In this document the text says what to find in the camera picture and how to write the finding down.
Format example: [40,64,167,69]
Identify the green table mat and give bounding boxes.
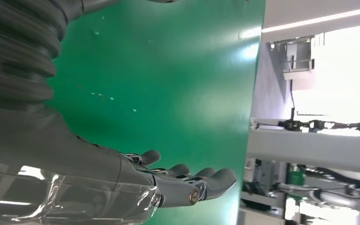
[46,0,266,225]

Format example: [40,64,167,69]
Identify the white grey machine base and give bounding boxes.
[240,119,360,225]

